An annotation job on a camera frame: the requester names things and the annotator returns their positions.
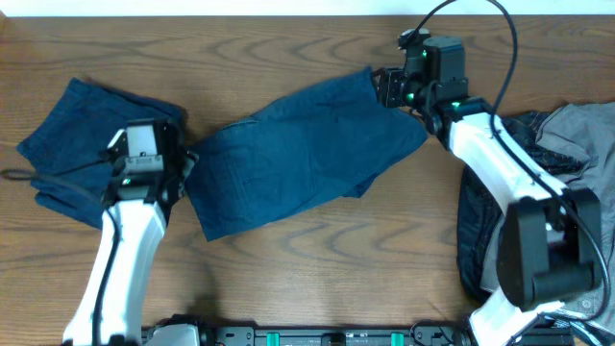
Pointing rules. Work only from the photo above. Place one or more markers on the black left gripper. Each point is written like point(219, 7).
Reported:
point(184, 160)

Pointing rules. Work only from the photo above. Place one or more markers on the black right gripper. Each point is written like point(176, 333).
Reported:
point(388, 91)

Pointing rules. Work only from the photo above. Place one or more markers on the teal blue shorts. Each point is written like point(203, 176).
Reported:
point(329, 140)

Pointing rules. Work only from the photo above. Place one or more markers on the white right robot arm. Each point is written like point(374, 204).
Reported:
point(550, 250)

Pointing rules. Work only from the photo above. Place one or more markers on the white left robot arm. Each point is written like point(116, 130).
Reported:
point(110, 312)

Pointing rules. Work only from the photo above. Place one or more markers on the folded navy blue garment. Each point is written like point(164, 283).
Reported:
point(69, 141)

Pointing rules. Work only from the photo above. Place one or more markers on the dark patterned garment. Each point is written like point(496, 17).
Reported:
point(575, 146)

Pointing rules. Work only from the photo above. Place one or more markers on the grey shirt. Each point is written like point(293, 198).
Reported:
point(508, 183)

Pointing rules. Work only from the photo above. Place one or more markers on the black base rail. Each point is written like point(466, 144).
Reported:
point(191, 330)

